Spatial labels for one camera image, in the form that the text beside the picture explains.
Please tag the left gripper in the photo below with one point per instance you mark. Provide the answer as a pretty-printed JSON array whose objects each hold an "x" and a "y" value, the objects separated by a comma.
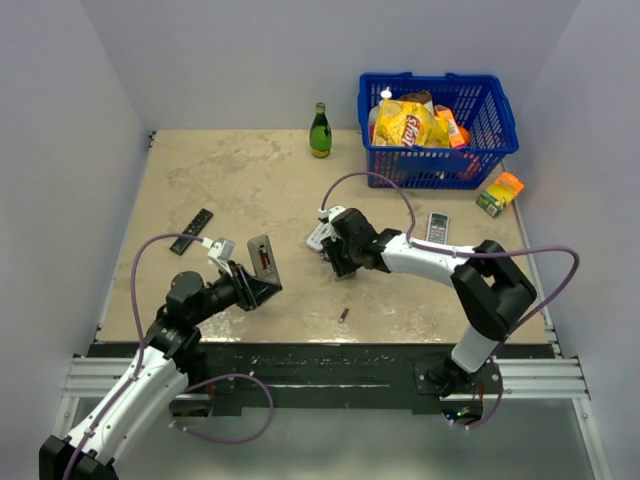
[{"x": 250, "y": 290}]

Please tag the yellow chips bag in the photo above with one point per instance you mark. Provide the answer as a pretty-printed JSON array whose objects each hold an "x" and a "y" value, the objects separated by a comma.
[{"x": 408, "y": 124}]

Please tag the grey beige remote control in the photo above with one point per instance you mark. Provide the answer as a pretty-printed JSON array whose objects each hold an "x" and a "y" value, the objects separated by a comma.
[{"x": 262, "y": 258}]

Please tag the green orange carton box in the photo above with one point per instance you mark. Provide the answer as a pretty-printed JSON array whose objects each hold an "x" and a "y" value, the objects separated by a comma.
[{"x": 501, "y": 193}]

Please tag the white bottle cap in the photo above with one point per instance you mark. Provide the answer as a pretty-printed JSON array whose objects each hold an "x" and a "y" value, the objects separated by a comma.
[{"x": 386, "y": 93}]

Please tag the black remote control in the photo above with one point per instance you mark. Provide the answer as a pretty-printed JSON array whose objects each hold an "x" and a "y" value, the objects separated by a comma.
[{"x": 193, "y": 229}]

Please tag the white air conditioner remote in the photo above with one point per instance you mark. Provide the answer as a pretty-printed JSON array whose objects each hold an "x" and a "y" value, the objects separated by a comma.
[{"x": 321, "y": 232}]

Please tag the blue plastic shopping basket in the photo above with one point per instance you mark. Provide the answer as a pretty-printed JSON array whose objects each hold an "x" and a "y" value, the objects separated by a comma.
[{"x": 479, "y": 105}]

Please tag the green glass bottle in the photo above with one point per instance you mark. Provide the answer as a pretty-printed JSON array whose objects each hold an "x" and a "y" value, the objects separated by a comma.
[{"x": 320, "y": 135}]

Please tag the AAA battery front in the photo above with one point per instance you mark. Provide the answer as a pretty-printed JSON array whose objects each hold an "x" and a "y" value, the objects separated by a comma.
[{"x": 343, "y": 315}]

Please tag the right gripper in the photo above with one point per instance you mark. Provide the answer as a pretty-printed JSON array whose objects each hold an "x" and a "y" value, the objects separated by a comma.
[{"x": 341, "y": 267}]

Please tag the aluminium frame rail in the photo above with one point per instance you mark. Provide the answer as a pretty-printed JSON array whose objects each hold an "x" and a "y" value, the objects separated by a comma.
[{"x": 540, "y": 380}]

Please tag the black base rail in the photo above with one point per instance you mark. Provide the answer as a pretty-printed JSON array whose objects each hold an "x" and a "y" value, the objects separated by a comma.
[{"x": 232, "y": 392}]

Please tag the orange snack box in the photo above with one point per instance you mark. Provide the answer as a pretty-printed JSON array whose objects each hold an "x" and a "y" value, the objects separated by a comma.
[{"x": 458, "y": 136}]

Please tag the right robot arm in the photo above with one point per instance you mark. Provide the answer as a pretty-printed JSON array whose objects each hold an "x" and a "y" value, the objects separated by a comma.
[{"x": 494, "y": 293}]

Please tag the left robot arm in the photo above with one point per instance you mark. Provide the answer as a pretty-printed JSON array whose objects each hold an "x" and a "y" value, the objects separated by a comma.
[{"x": 163, "y": 367}]

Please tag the white grey remote control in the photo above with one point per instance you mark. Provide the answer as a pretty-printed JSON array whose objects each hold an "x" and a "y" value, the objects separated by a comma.
[{"x": 437, "y": 228}]

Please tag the brown snack package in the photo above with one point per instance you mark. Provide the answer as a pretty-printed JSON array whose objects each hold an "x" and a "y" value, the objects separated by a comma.
[{"x": 421, "y": 97}]

